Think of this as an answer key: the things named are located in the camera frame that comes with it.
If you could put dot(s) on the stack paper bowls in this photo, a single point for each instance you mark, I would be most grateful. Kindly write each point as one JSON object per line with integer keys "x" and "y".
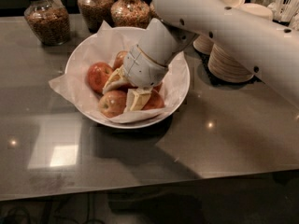
{"x": 204, "y": 44}
{"x": 224, "y": 66}

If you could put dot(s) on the white plastic cutlery bunch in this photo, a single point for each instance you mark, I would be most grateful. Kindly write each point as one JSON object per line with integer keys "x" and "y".
{"x": 285, "y": 10}

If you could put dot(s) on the yellowish apple back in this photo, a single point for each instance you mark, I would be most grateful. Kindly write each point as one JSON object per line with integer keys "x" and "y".
{"x": 119, "y": 59}

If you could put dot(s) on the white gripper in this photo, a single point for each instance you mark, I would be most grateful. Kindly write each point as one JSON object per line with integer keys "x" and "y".
{"x": 140, "y": 68}

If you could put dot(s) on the glass cereal jar far left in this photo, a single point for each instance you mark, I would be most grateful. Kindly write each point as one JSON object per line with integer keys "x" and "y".
{"x": 49, "y": 21}

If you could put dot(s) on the glass colourful cereal jar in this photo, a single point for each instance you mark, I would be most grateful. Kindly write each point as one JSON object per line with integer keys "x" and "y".
{"x": 132, "y": 13}

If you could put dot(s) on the rear stack paper bowls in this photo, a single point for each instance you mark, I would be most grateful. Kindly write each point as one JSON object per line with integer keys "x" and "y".
{"x": 204, "y": 44}

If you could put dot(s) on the front stack paper bowls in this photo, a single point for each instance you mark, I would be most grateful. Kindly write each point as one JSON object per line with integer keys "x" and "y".
{"x": 224, "y": 66}

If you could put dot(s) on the white bowl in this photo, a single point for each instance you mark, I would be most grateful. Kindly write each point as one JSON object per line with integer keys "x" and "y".
{"x": 180, "y": 78}

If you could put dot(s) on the yellow-red apple front left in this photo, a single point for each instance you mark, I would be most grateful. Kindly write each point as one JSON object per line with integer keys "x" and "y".
{"x": 112, "y": 103}

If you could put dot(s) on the red apple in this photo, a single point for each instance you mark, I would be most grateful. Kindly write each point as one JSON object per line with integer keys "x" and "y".
{"x": 153, "y": 100}
{"x": 98, "y": 75}
{"x": 126, "y": 87}
{"x": 158, "y": 87}

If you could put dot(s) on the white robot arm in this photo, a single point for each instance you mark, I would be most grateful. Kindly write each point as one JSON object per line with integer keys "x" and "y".
{"x": 268, "y": 50}

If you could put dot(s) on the white paper liner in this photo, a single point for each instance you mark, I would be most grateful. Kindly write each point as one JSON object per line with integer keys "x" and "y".
{"x": 87, "y": 50}

